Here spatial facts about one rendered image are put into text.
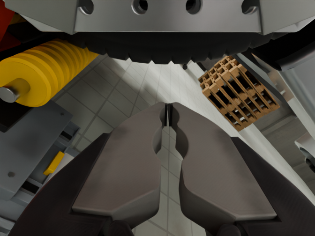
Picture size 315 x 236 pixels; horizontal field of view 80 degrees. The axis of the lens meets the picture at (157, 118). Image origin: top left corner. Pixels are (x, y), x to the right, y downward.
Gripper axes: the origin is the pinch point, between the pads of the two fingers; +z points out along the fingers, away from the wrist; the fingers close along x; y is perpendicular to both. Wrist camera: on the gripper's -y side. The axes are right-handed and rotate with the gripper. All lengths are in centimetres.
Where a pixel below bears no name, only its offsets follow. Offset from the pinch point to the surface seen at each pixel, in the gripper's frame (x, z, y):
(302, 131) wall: 720, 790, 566
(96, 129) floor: -35, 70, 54
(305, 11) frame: 10.8, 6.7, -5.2
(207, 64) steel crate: 162, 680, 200
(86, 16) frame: -7.0, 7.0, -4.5
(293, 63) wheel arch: 21.6, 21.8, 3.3
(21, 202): -33, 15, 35
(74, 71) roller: -12.9, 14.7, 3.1
